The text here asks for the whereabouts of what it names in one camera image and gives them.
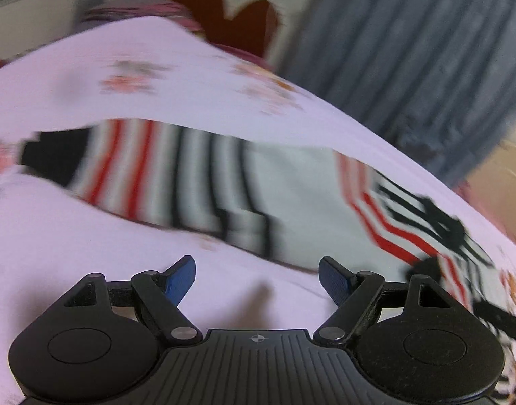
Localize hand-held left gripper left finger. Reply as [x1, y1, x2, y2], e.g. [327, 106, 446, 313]
[63, 255, 202, 347]

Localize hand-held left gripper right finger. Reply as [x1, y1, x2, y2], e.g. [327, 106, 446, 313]
[314, 256, 455, 345]

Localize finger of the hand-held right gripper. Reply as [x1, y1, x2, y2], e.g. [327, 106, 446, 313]
[404, 256, 516, 342]

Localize striped knit sweater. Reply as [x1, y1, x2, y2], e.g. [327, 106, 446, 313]
[22, 118, 501, 319]

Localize floral pink bed sheet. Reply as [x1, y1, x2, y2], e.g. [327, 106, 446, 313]
[0, 15, 516, 405]

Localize grey-blue curtain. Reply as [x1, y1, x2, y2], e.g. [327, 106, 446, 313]
[279, 0, 516, 188]

